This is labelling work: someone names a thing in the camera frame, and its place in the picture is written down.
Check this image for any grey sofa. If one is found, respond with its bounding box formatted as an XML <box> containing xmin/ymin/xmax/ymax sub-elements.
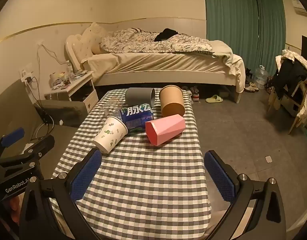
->
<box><xmin>0</xmin><ymin>79</ymin><xmax>69</xmax><ymax>160</ymax></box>

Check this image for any grey cup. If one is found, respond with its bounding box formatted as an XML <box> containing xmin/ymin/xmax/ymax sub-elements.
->
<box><xmin>125</xmin><ymin>87</ymin><xmax>156</xmax><ymax>106</ymax></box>

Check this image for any pink faceted cup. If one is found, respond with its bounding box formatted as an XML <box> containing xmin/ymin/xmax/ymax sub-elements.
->
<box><xmin>145</xmin><ymin>114</ymin><xmax>186</xmax><ymax>146</ymax></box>

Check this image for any white plaid shirt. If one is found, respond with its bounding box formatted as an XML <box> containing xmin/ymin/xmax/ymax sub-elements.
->
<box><xmin>276</xmin><ymin>49</ymin><xmax>307</xmax><ymax>78</ymax></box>

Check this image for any beige blanket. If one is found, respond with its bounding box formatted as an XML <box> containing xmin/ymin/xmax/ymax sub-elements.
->
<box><xmin>210</xmin><ymin>40</ymin><xmax>245</xmax><ymax>93</ymax></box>

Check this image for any narrow green curtain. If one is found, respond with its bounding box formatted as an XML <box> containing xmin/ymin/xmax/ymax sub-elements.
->
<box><xmin>257</xmin><ymin>0</ymin><xmax>286</xmax><ymax>78</ymax></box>

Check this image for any black jacket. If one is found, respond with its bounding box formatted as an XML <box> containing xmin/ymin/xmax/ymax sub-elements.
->
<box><xmin>272</xmin><ymin>59</ymin><xmax>307</xmax><ymax>98</ymax></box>

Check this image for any person's left hand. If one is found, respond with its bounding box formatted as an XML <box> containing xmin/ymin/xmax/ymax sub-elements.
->
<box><xmin>5</xmin><ymin>195</ymin><xmax>21</xmax><ymax>233</ymax></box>

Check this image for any floral duvet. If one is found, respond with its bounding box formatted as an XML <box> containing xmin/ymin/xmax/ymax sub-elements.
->
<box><xmin>100</xmin><ymin>27</ymin><xmax>215</xmax><ymax>54</ymax></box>

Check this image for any green slipper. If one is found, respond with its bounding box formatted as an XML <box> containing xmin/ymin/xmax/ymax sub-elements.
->
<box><xmin>206</xmin><ymin>94</ymin><xmax>223</xmax><ymax>104</ymax></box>

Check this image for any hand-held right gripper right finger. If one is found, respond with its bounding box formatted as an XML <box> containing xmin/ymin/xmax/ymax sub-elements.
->
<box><xmin>204</xmin><ymin>150</ymin><xmax>287</xmax><ymax>240</ymax></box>

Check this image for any cream bed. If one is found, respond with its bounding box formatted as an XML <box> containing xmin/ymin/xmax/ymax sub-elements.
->
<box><xmin>65</xmin><ymin>34</ymin><xmax>246</xmax><ymax>103</ymax></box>

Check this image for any white cable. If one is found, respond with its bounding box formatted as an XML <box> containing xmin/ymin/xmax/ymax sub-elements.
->
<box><xmin>37</xmin><ymin>42</ymin><xmax>69</xmax><ymax>66</ymax></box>

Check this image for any blue-label plastic bottle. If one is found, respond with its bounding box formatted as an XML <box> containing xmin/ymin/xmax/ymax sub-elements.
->
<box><xmin>118</xmin><ymin>104</ymin><xmax>155</xmax><ymax>132</ymax></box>

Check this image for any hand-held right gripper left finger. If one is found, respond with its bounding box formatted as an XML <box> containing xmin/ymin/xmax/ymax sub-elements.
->
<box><xmin>18</xmin><ymin>148</ymin><xmax>104</xmax><ymax>240</ymax></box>

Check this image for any grey checked tablecloth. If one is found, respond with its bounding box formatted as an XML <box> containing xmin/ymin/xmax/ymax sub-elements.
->
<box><xmin>50</xmin><ymin>88</ymin><xmax>213</xmax><ymax>240</ymax></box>

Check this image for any white wall socket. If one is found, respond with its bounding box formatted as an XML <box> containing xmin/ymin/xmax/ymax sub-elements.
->
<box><xmin>18</xmin><ymin>64</ymin><xmax>34</xmax><ymax>83</ymax></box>

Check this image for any wide green curtain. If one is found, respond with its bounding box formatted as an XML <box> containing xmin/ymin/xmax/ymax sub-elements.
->
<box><xmin>203</xmin><ymin>0</ymin><xmax>259</xmax><ymax>78</ymax></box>

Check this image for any wooden chair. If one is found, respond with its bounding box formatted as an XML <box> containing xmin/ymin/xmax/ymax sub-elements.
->
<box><xmin>267</xmin><ymin>55</ymin><xmax>307</xmax><ymax>136</ymax></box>

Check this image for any black power strip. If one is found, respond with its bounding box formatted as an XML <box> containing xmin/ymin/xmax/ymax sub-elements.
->
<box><xmin>34</xmin><ymin>102</ymin><xmax>54</xmax><ymax>126</ymax></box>

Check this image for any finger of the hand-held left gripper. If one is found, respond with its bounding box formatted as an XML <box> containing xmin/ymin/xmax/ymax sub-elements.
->
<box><xmin>0</xmin><ymin>135</ymin><xmax>55</xmax><ymax>168</ymax></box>
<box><xmin>0</xmin><ymin>127</ymin><xmax>25</xmax><ymax>161</ymax></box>

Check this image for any cream pillow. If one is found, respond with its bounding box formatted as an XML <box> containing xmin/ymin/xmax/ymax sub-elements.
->
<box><xmin>82</xmin><ymin>22</ymin><xmax>110</xmax><ymax>54</ymax></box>

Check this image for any black cable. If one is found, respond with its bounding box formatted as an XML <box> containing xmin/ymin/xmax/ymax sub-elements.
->
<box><xmin>28</xmin><ymin>76</ymin><xmax>41</xmax><ymax>106</ymax></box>

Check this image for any clear plastic cup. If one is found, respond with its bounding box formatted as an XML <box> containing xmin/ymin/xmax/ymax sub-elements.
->
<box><xmin>99</xmin><ymin>95</ymin><xmax>124</xmax><ymax>121</ymax></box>

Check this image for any pair of grey sneakers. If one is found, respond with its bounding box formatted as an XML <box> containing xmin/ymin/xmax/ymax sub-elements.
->
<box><xmin>186</xmin><ymin>86</ymin><xmax>200</xmax><ymax>102</ymax></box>

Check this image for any white nightstand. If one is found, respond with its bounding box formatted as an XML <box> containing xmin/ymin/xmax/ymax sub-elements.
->
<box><xmin>44</xmin><ymin>70</ymin><xmax>99</xmax><ymax>114</ymax></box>

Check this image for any white air conditioner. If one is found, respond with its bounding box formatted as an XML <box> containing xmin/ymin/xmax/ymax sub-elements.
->
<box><xmin>292</xmin><ymin>0</ymin><xmax>307</xmax><ymax>16</ymax></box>

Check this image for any white leaf-print paper cup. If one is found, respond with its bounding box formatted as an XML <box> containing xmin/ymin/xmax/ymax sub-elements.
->
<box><xmin>93</xmin><ymin>116</ymin><xmax>128</xmax><ymax>154</ymax></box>

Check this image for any black garment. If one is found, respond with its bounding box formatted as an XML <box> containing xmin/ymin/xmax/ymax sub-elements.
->
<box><xmin>154</xmin><ymin>28</ymin><xmax>178</xmax><ymax>42</ymax></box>

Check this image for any pair of white shoes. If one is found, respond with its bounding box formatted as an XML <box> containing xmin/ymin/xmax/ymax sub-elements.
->
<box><xmin>244</xmin><ymin>82</ymin><xmax>259</xmax><ymax>93</ymax></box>

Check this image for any brown paper cup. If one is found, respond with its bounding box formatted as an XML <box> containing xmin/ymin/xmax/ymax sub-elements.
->
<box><xmin>159</xmin><ymin>85</ymin><xmax>185</xmax><ymax>117</ymax></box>

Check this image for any large clear water jug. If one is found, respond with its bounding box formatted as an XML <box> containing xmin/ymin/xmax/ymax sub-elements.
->
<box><xmin>255</xmin><ymin>65</ymin><xmax>269</xmax><ymax>90</ymax></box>

